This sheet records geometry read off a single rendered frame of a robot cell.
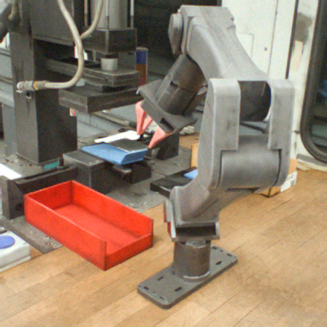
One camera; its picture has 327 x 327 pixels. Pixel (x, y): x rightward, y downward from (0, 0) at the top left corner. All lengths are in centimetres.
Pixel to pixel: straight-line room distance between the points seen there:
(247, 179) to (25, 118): 88
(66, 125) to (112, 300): 66
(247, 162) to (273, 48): 104
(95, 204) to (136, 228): 12
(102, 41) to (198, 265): 52
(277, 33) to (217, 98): 104
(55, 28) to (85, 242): 52
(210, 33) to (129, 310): 43
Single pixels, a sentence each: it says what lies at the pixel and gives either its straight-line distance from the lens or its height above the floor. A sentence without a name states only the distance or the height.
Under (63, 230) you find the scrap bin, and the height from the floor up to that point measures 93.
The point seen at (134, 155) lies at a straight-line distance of 106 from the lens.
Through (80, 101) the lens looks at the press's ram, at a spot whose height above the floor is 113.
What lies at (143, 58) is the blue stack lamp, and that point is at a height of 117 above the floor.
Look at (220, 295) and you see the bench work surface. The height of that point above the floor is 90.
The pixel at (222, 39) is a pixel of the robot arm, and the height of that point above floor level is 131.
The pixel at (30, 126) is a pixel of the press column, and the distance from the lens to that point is 130.
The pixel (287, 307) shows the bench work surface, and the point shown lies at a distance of 81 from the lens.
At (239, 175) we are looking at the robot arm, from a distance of 52.
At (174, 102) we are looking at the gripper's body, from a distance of 78.
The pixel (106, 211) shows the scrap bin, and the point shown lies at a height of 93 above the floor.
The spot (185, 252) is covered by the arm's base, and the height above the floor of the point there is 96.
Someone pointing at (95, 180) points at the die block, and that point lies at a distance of 109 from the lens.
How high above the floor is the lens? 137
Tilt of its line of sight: 20 degrees down
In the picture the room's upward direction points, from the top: 3 degrees clockwise
